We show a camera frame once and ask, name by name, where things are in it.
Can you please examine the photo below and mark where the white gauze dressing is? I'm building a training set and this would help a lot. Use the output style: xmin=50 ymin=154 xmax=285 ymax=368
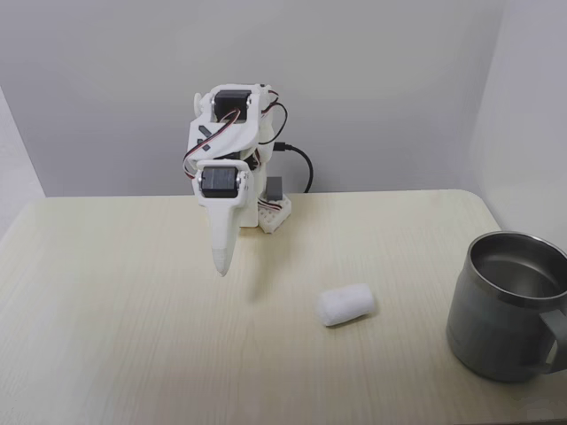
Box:
xmin=315 ymin=282 xmax=376 ymax=328

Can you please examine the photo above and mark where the stainless steel mug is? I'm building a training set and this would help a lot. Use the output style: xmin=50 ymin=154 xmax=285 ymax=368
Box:
xmin=445 ymin=229 xmax=567 ymax=384

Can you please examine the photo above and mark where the black usb cable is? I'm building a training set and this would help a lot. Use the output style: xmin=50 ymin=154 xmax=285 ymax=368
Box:
xmin=274 ymin=141 xmax=315 ymax=195

